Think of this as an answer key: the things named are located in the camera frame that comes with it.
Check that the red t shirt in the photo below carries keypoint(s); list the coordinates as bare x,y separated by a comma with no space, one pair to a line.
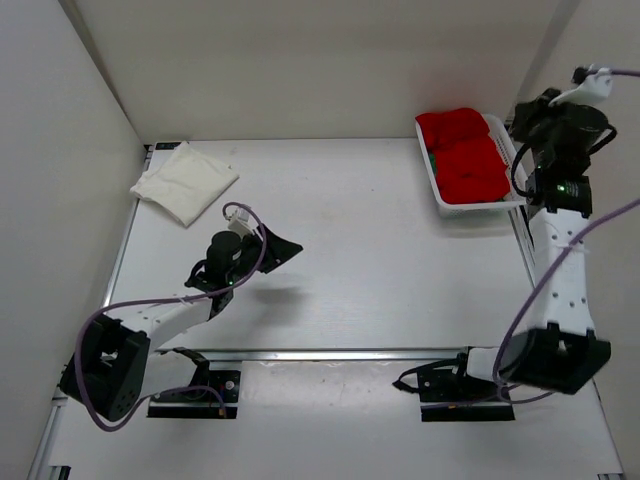
469,168

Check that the white t shirt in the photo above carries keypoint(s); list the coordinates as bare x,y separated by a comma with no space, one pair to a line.
186,184

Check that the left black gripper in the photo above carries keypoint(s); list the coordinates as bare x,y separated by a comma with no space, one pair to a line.
279,250

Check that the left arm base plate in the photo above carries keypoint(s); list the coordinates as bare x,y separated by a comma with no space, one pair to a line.
220,402

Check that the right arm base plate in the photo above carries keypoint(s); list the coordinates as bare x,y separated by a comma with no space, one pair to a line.
448,397

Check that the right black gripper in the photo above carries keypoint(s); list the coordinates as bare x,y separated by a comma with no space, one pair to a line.
536,111

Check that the black label on table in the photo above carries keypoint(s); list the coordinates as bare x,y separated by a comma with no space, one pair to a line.
166,145

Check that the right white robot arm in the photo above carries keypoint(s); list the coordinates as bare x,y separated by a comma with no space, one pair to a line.
552,344

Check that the white plastic basket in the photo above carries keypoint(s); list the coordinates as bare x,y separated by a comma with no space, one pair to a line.
507,152

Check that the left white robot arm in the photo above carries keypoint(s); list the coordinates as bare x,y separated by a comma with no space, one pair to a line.
118,363

